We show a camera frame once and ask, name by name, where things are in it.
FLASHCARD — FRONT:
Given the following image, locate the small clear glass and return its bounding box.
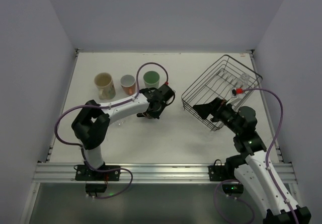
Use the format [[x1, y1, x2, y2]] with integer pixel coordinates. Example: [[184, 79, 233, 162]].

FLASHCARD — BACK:
[[236, 73, 250, 89]]

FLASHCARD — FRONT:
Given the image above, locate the black mug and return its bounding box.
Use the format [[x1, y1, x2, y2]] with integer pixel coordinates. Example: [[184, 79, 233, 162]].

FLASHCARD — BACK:
[[136, 112, 154, 119]]

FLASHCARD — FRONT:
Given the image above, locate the mint green cup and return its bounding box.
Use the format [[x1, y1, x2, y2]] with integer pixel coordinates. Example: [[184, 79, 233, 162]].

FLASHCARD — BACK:
[[143, 71, 160, 89]]

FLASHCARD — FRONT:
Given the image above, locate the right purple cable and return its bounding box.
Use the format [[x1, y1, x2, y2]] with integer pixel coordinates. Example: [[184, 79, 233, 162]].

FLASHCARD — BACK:
[[232, 87, 297, 222]]

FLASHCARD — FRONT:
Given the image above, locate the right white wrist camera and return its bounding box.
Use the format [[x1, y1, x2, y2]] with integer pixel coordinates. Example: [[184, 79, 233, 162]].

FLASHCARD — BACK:
[[226, 88, 244, 105]]

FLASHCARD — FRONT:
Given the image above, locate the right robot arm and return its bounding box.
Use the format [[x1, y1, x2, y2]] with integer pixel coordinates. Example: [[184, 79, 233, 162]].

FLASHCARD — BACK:
[[193, 98, 311, 223]]

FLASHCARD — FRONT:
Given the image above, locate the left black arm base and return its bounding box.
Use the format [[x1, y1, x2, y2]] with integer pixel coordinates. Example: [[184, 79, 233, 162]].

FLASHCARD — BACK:
[[73, 164, 120, 197]]

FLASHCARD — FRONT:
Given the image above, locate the aluminium front rail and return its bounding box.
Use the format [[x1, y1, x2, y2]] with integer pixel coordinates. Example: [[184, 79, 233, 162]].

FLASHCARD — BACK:
[[31, 162, 297, 184]]

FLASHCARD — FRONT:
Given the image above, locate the black wire dish rack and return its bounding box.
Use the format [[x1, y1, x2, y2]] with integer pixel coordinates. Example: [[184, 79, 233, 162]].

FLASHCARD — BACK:
[[181, 54, 263, 131]]

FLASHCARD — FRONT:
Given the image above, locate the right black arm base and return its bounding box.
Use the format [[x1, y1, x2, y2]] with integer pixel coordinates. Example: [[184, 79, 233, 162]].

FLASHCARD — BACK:
[[208, 155, 246, 197]]

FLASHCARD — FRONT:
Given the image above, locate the large clear plastic cup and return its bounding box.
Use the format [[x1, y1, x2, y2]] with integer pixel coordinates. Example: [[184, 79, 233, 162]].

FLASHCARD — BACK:
[[114, 117, 131, 127]]

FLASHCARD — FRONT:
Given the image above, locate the beige floral mug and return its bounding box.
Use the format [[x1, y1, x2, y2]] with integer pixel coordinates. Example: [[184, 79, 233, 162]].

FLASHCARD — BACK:
[[94, 72, 116, 100]]

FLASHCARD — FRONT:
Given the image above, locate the pink ceramic mug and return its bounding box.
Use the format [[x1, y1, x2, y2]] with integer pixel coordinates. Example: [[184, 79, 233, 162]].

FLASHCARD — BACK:
[[120, 74, 136, 96]]

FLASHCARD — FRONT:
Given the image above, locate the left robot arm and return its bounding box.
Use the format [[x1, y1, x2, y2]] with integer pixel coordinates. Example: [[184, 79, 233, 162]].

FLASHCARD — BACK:
[[71, 84, 175, 172]]

